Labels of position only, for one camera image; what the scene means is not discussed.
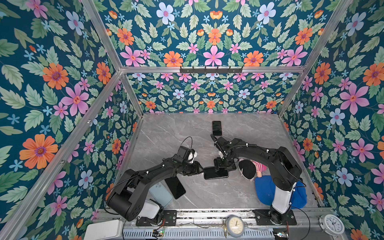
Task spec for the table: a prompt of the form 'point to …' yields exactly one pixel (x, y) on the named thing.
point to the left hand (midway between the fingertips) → (204, 168)
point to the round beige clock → (235, 225)
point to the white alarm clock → (331, 224)
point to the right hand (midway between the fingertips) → (219, 169)
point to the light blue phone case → (162, 194)
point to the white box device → (104, 230)
